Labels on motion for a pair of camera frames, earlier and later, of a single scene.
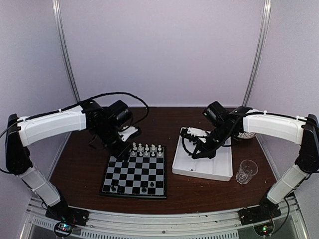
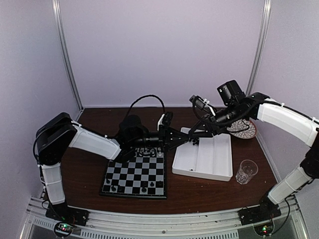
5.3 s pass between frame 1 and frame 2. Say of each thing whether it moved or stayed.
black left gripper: moved
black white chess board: stayed
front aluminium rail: stayed
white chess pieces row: stayed
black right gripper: moved
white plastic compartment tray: stayed
